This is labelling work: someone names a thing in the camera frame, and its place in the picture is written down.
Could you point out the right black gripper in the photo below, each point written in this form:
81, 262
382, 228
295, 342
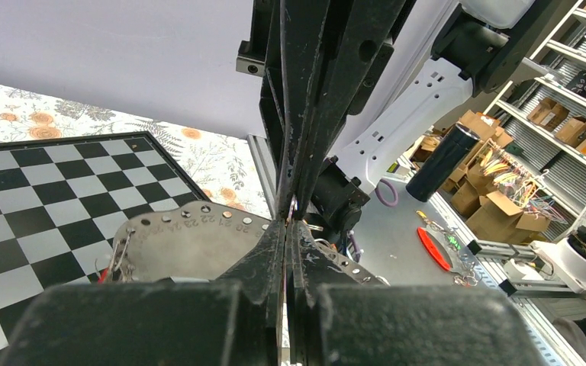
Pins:
318, 62

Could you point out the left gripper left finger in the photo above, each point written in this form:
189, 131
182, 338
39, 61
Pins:
258, 315

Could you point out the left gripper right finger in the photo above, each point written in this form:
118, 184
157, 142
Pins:
322, 303

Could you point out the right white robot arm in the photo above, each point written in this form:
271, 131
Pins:
475, 50

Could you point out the red oval keyring plate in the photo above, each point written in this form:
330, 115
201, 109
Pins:
430, 246

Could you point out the floral patterned table mat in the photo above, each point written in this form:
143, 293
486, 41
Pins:
221, 166

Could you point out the black cylindrical bottle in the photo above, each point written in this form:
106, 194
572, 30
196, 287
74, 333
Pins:
446, 157

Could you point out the red tagged key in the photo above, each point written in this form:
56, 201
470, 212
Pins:
104, 276

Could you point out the cardboard boxes pile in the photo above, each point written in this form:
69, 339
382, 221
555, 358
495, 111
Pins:
491, 172

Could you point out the black white chessboard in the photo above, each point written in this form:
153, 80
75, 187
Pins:
61, 203

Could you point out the metal storage shelving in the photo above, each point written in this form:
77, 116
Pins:
566, 76

